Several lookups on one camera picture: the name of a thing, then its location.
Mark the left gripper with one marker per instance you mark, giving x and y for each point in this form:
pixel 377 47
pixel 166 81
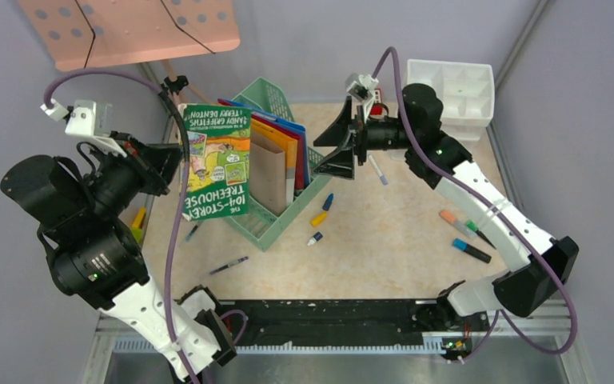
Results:
pixel 153 164

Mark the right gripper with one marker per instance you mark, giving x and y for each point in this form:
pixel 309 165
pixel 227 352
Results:
pixel 351 137

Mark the blue plastic folder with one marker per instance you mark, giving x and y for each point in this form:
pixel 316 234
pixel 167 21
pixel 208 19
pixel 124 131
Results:
pixel 303 174

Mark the green children's book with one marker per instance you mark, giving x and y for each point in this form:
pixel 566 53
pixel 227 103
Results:
pixel 219 153

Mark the beige pressure file folder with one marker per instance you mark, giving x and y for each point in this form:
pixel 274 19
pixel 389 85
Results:
pixel 267 178

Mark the clear plastic drawer unit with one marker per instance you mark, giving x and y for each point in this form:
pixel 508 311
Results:
pixel 466 90

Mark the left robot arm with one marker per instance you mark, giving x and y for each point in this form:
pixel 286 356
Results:
pixel 92 254

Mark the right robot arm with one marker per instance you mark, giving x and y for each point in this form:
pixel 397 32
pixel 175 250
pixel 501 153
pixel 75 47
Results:
pixel 534 258

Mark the lavender capped marker pen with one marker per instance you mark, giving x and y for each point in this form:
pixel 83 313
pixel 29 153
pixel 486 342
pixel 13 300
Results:
pixel 377 170

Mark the red small box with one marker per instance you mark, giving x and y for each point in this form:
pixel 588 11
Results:
pixel 378 108

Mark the yellow green clamp tool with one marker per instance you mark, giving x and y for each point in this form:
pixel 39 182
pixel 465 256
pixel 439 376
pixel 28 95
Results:
pixel 137 225

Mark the orange file folder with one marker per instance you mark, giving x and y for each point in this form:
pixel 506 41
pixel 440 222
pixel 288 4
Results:
pixel 270 138

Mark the yellow dropper bottle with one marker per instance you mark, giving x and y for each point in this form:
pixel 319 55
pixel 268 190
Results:
pixel 317 220

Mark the black lamp clamp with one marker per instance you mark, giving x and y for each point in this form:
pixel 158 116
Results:
pixel 175 85

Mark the pink lamp stand pole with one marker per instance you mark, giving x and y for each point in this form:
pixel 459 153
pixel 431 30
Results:
pixel 189 93

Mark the orange capped highlighter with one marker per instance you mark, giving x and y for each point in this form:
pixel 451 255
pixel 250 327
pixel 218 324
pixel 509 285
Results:
pixel 453 221

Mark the green capped highlighter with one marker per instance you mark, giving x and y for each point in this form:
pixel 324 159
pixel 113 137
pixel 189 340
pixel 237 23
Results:
pixel 474 231

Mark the pink perforated lamp panel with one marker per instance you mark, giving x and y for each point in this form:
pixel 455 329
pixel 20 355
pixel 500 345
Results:
pixel 105 33

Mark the teal capped marker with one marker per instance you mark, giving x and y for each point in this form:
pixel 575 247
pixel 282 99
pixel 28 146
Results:
pixel 471 250

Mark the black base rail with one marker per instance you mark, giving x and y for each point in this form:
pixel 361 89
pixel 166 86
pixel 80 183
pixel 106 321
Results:
pixel 353 326

